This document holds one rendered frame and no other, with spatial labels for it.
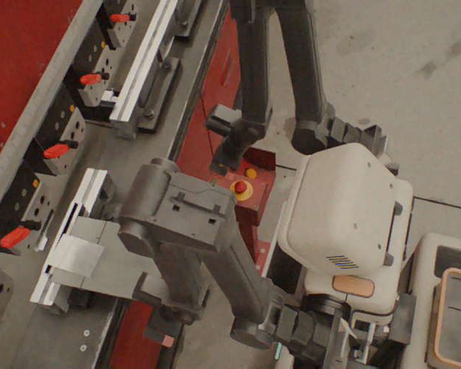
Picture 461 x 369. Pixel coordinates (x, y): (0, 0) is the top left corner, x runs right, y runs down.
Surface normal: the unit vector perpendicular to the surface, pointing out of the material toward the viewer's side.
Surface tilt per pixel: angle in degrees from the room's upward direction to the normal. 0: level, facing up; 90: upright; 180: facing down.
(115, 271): 0
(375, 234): 48
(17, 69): 90
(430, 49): 0
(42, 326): 0
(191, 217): 13
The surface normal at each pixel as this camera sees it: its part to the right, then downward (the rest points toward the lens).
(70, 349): -0.07, -0.50
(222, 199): 0.14, -0.44
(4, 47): 0.97, 0.16
